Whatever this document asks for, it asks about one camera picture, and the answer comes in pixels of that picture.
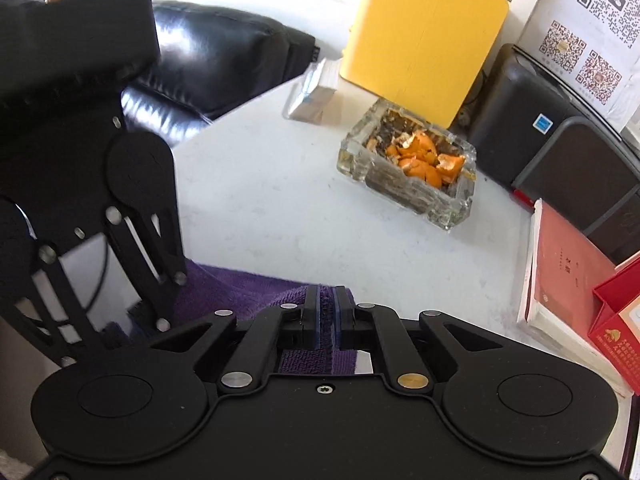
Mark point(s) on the black leather sofa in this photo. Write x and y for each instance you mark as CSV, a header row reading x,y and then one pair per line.
x,y
215,55

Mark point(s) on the glass ashtray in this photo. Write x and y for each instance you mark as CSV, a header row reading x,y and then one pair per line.
x,y
400,195

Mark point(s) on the red book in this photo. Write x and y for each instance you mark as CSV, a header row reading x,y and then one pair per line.
x,y
565,280

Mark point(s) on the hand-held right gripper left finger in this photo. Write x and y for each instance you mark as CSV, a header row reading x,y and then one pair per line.
x,y
314,320

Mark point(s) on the yellow folder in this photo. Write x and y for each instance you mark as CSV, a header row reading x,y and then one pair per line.
x,y
425,35

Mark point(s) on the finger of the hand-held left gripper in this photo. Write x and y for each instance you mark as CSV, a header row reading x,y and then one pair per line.
x,y
65,300
165,260

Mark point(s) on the red desk calendar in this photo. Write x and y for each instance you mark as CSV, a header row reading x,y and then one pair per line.
x,y
612,340

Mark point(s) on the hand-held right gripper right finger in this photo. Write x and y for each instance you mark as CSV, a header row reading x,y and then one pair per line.
x,y
341,320

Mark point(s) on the purple towel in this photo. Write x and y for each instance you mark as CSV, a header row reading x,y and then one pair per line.
x,y
240,290

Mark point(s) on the orange peels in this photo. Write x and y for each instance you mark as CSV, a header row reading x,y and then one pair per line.
x,y
425,160

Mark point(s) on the small white box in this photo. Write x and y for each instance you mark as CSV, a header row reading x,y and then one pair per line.
x,y
312,97

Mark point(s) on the white code poster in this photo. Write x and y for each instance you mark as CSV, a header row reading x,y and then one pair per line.
x,y
590,25

